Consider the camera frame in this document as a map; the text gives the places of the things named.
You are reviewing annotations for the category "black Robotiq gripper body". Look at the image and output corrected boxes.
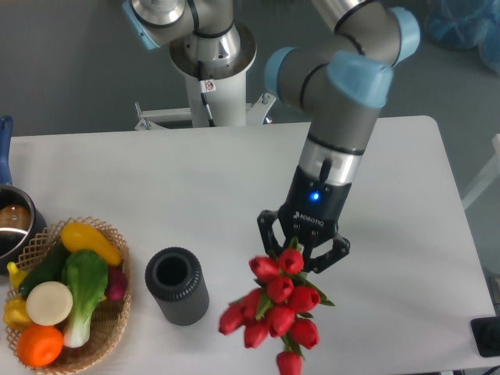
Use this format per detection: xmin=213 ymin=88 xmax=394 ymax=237
xmin=279 ymin=167 xmax=351 ymax=264

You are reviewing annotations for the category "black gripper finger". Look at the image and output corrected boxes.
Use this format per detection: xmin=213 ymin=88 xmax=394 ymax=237
xmin=257 ymin=209 xmax=291 ymax=258
xmin=308 ymin=234 xmax=351 ymax=273

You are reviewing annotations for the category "red tulip bouquet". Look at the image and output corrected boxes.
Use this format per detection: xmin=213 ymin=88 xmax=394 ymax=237
xmin=218 ymin=237 xmax=334 ymax=374

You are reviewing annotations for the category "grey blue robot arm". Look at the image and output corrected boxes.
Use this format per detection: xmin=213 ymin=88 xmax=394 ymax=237
xmin=122 ymin=1 xmax=420 ymax=273

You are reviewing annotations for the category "dark grey ribbed vase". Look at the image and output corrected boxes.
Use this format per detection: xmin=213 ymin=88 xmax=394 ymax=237
xmin=145 ymin=247 xmax=209 ymax=327

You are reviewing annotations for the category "black device at edge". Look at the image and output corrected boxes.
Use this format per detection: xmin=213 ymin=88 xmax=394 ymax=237
xmin=470 ymin=316 xmax=499 ymax=358

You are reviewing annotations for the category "woven wicker basket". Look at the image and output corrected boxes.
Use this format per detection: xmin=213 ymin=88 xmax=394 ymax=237
xmin=16 ymin=216 xmax=132 ymax=374

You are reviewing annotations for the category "green bok choy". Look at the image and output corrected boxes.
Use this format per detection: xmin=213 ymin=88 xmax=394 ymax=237
xmin=62 ymin=249 xmax=108 ymax=348

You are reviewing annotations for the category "yellow squash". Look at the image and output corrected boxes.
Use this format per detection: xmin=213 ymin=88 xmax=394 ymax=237
xmin=60 ymin=222 xmax=122 ymax=266

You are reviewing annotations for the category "green cucumber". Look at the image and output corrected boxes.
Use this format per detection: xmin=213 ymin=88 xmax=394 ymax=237
xmin=18 ymin=241 xmax=70 ymax=299

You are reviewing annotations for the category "blue plastic bag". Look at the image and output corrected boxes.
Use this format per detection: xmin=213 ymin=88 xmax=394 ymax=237
xmin=424 ymin=1 xmax=499 ymax=73

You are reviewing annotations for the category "yellow banana tip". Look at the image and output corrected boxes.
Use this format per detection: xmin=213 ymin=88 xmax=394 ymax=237
xmin=6 ymin=262 xmax=28 ymax=289

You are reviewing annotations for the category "orange fruit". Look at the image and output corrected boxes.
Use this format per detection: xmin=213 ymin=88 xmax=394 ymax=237
xmin=16 ymin=325 xmax=63 ymax=367

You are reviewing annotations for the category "yellow bell pepper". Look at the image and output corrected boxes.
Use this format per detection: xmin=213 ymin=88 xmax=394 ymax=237
xmin=3 ymin=296 xmax=33 ymax=331

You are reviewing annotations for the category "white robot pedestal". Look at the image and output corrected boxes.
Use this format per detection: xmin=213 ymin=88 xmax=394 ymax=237
xmin=135 ymin=21 xmax=277 ymax=130

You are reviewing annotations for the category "black pedestal cable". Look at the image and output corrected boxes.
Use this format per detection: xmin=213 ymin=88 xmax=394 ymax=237
xmin=196 ymin=60 xmax=216 ymax=128

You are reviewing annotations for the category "white frame at right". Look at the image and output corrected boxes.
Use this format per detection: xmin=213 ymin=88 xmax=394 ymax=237
xmin=461 ymin=134 xmax=499 ymax=210

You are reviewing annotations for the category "blue handled saucepan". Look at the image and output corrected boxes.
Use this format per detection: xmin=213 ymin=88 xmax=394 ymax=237
xmin=1 ymin=116 xmax=46 ymax=276

